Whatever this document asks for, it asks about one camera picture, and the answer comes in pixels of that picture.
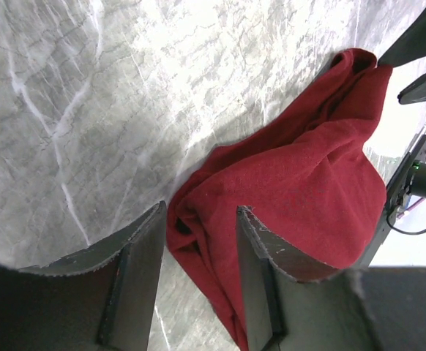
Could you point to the dark red t-shirt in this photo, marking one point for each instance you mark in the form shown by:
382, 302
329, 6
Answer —
304, 175

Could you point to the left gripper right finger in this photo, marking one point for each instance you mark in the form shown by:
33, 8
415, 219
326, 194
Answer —
294, 302

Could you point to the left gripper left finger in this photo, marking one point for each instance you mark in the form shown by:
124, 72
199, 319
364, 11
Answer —
99, 298

